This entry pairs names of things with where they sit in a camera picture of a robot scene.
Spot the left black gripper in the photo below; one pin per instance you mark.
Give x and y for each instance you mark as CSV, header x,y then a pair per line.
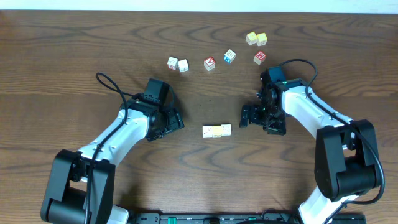
x,y
179,122

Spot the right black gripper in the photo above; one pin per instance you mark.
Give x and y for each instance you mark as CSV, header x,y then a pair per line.
x,y
278,128

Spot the white wooden block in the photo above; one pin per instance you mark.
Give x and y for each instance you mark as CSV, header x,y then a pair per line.
x,y
226,130
207,131

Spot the yellow wooden block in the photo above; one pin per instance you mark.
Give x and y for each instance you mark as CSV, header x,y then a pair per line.
x,y
217,131

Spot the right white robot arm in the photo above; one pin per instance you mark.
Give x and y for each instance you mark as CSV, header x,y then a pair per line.
x,y
347,163

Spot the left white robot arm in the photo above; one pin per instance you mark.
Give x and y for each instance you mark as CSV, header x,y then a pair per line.
x,y
81,183

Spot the wooden block red 3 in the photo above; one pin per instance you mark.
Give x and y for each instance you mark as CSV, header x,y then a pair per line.
x,y
172,63

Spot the wooden block teal side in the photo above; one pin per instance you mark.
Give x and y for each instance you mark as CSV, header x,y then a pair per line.
x,y
183,65

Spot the wooden block red M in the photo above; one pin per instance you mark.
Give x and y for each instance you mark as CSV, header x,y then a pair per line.
x,y
259,57

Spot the wooden block red A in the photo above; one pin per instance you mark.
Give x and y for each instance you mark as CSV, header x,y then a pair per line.
x,y
209,63

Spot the wooden block blue X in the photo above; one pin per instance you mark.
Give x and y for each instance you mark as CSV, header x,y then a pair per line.
x,y
229,56

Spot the yellow-edged wooden block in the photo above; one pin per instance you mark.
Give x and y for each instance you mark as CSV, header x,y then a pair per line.
x,y
261,39

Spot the plain wooden block left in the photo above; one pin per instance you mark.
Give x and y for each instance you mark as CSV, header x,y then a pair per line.
x,y
251,38

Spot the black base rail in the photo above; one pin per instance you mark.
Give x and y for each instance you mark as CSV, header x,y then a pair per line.
x,y
155,218

